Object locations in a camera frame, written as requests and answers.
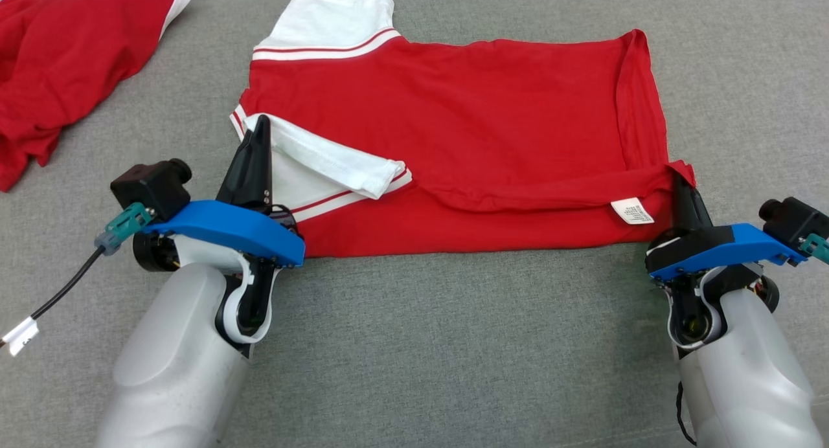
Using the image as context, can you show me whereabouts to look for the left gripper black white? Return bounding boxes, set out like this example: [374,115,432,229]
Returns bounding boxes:
[132,114,301,346]

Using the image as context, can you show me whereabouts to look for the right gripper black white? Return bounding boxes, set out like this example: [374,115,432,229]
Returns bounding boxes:
[663,172,782,352]

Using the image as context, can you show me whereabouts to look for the red shorts with white trim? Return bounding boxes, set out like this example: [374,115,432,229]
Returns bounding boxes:
[0,0,194,194]

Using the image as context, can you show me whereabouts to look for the red white striped T-shirt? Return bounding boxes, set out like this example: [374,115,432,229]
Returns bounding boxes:
[229,0,698,260]

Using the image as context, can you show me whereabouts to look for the right blue camera mount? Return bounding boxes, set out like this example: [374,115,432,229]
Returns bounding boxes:
[644,223,810,283]

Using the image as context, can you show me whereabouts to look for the right teal cable plug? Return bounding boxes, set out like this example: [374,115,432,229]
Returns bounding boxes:
[799,234,829,265]

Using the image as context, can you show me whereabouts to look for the teal cable plug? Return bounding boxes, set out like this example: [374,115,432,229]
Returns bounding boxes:
[93,201,157,255]
[799,234,829,265]

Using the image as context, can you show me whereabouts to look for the left teal cable plug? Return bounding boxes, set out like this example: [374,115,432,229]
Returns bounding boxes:
[93,201,157,255]

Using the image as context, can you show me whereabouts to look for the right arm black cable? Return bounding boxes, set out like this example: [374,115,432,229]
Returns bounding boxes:
[675,381,698,447]

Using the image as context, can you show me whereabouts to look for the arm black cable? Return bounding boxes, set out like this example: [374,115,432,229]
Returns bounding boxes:
[0,246,106,359]
[675,381,698,447]

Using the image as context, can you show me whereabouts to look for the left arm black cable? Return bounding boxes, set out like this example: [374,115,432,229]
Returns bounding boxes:
[0,246,106,359]

